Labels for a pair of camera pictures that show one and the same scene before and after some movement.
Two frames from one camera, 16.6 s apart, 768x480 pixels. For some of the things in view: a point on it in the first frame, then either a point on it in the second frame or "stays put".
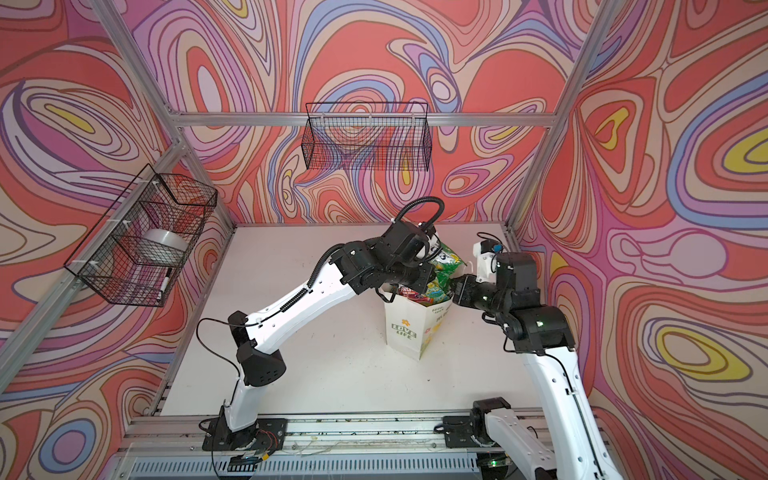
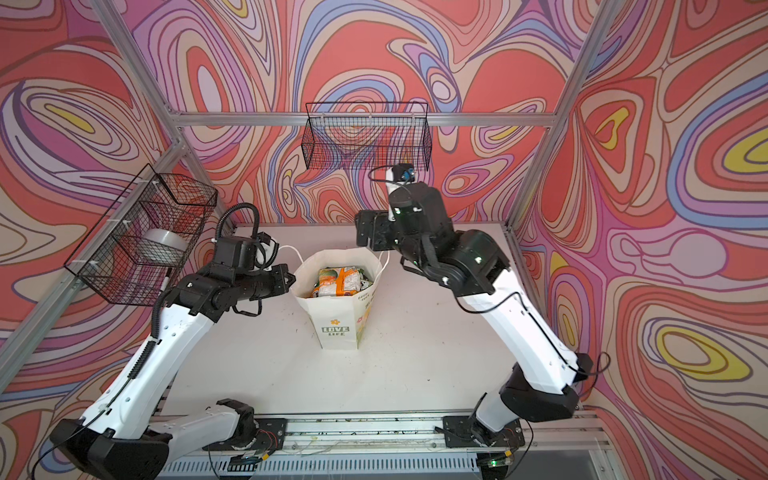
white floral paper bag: x=410 y=325 → x=340 y=322
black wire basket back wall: x=367 y=136 stays put
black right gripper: x=463 y=294 → x=383 y=221
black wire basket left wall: x=138 y=248 stays put
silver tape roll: x=166 y=237 stays put
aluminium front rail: x=156 y=432 stays put
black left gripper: x=427 y=277 → x=281 y=286
